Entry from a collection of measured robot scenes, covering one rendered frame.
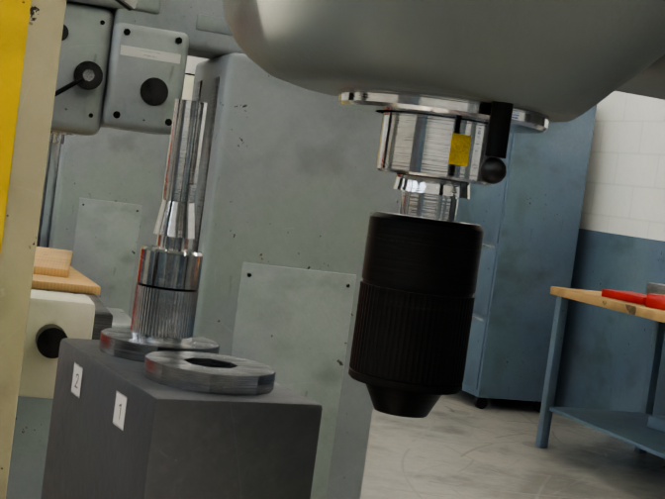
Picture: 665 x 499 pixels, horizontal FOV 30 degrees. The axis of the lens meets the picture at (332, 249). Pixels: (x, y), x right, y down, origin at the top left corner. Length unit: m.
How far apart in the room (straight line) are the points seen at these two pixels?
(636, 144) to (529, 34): 7.40
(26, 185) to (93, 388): 1.32
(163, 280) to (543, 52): 0.52
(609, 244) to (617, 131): 0.71
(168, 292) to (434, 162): 0.47
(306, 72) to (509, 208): 7.28
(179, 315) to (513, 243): 6.89
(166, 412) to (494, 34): 0.42
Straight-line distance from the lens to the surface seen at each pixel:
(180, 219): 0.93
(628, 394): 7.63
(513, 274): 7.80
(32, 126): 2.20
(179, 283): 0.92
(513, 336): 7.86
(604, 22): 0.45
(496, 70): 0.45
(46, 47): 2.20
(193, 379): 0.82
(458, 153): 0.49
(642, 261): 7.61
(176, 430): 0.79
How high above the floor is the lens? 1.27
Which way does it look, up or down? 3 degrees down
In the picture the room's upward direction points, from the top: 8 degrees clockwise
